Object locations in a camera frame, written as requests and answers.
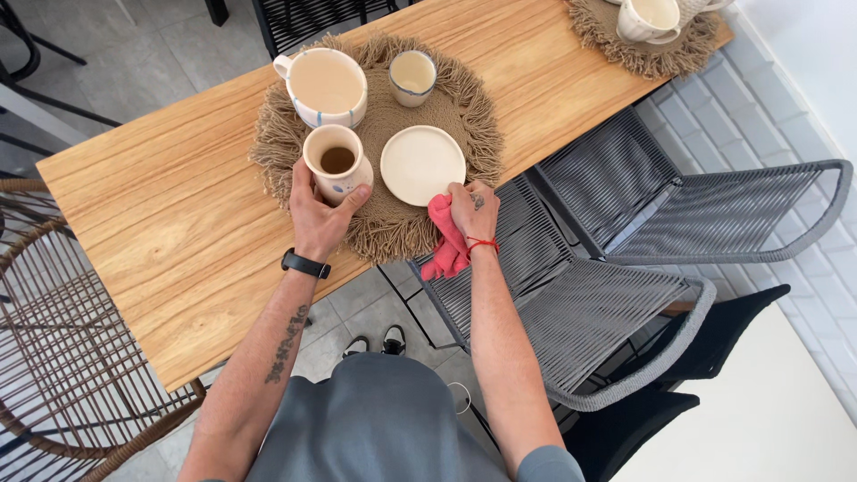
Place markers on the ribbed cream mug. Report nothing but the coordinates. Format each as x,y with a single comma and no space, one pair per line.
646,19

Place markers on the black and white shoe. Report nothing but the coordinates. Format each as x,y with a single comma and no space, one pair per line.
394,340
355,346

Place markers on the textured cream mug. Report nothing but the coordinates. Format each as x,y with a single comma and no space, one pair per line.
703,5

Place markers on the person's right fingers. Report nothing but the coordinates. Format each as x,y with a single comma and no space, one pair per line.
457,193

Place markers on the large blue-striped cream mug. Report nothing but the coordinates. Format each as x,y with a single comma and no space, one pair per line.
327,86

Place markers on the person's right hand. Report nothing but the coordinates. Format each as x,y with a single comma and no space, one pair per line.
474,209

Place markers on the small blue-rimmed cream cup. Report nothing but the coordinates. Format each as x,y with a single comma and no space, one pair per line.
412,77

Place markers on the person's left hand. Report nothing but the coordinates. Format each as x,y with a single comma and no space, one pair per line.
318,221

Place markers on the black metal chair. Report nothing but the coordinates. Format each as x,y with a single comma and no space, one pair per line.
314,20
27,60

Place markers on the brown wicker chair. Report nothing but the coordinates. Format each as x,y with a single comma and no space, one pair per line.
60,335

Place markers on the black wristwatch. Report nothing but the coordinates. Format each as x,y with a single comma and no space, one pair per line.
305,264

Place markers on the person's grey shirt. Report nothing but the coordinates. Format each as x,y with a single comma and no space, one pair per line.
381,422

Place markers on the cream cup with blue dots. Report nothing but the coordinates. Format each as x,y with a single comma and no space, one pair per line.
338,164

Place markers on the white counter top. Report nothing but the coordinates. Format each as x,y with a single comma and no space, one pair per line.
750,408

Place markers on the round fringed beige placemat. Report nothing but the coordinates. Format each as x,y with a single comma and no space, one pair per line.
381,221
646,57

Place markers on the cream ceramic plate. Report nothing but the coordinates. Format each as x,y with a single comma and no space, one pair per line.
422,164

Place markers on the pink cloth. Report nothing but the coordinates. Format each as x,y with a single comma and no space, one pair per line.
445,241

